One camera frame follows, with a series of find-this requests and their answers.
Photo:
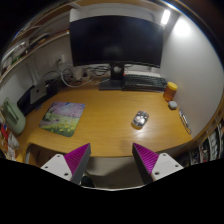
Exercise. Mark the silver mac mini computer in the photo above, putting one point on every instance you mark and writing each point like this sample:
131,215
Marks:
37,92

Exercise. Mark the wall light bar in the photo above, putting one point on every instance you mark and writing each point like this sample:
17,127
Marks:
165,17

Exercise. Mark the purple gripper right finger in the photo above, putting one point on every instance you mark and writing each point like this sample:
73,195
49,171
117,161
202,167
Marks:
153,166

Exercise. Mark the green handled bag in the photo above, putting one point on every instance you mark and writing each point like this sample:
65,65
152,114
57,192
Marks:
13,116

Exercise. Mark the small grey earbuds case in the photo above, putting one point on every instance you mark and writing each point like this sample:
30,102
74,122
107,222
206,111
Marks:
172,105

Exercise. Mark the black computer monitor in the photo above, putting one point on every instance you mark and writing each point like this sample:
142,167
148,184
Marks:
116,41

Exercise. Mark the floral mouse pad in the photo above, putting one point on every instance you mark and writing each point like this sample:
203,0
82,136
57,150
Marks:
62,118

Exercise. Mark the silver computer mouse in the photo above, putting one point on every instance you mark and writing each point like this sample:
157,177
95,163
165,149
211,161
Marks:
140,119

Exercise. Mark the black keyboard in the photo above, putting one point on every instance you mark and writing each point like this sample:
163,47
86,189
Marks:
144,83

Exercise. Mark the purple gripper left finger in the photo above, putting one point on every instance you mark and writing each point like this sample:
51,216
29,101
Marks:
71,166

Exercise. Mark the orange lidded jar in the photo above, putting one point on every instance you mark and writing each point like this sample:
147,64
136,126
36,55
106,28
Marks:
170,91

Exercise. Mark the wooden wall shelf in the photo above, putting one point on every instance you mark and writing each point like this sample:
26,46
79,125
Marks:
46,26

